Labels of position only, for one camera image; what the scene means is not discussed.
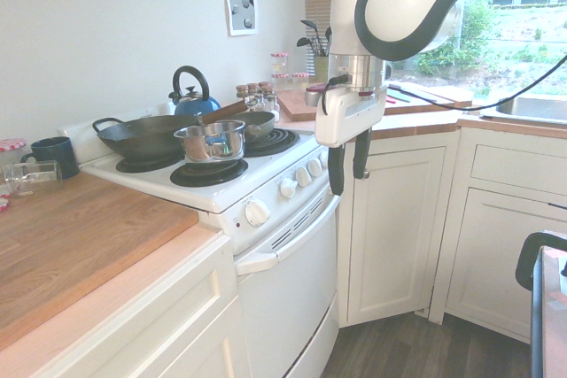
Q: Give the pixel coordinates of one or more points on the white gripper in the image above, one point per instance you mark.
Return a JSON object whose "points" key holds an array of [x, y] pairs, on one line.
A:
{"points": [[350, 117]]}

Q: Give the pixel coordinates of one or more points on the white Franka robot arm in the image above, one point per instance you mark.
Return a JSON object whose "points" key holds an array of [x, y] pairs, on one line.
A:
{"points": [[398, 2]]}

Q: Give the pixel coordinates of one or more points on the white oven door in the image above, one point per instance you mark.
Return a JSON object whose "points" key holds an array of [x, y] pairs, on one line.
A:
{"points": [[292, 289]]}

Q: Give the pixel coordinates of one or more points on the small metal cup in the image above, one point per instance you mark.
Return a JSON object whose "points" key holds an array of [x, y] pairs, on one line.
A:
{"points": [[312, 96]]}

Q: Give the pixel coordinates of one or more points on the white corner cabinet door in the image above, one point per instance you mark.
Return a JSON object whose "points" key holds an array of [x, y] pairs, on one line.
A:
{"points": [[390, 227]]}

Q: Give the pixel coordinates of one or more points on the reddish wooden cutting board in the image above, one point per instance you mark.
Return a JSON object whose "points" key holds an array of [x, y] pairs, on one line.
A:
{"points": [[294, 103]]}

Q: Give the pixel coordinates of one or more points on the short red-lid glass jar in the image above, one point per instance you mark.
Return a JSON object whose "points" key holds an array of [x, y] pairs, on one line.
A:
{"points": [[300, 81]]}

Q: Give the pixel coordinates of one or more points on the green utensil holder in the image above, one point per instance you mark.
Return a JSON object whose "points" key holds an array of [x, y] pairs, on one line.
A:
{"points": [[321, 67]]}

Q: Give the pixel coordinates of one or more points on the clear glass shaker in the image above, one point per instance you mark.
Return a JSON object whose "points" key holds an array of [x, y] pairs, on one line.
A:
{"points": [[258, 103], [270, 101]]}

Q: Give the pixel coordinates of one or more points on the white electric stove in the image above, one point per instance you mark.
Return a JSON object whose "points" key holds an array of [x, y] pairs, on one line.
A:
{"points": [[248, 201]]}

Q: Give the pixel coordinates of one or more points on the spice jar with cork lid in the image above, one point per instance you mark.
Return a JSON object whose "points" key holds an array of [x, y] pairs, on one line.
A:
{"points": [[242, 92], [253, 89], [264, 87]]}

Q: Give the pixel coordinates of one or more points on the tall red-lid glass jar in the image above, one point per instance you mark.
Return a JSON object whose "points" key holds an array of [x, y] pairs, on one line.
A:
{"points": [[279, 69]]}

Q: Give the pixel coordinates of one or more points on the stainless steel saucepan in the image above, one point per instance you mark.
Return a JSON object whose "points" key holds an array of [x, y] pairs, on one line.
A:
{"points": [[212, 142]]}

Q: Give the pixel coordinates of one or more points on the wooden window blind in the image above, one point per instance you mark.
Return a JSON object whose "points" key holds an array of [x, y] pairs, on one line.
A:
{"points": [[318, 15]]}

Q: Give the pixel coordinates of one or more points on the white sink cabinet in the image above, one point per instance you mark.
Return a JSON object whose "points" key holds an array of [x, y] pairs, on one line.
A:
{"points": [[500, 227]]}

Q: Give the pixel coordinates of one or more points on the small geometric shapes print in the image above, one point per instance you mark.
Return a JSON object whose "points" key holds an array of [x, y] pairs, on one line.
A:
{"points": [[241, 8]]}

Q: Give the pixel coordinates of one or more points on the stainless steel sink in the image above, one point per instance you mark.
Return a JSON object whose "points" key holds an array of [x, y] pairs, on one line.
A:
{"points": [[531, 108]]}

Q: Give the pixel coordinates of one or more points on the black cast iron wok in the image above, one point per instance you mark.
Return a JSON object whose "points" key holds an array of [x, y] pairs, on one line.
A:
{"points": [[142, 135]]}

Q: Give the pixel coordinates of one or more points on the white lower cabinet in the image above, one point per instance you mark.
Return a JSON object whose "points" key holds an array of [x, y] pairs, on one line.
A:
{"points": [[146, 316]]}

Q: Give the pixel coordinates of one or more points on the dark blue mug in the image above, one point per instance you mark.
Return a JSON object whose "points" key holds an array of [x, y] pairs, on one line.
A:
{"points": [[51, 154]]}

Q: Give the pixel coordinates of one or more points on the clear glass jar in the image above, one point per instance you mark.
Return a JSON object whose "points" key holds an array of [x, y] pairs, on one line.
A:
{"points": [[31, 178]]}

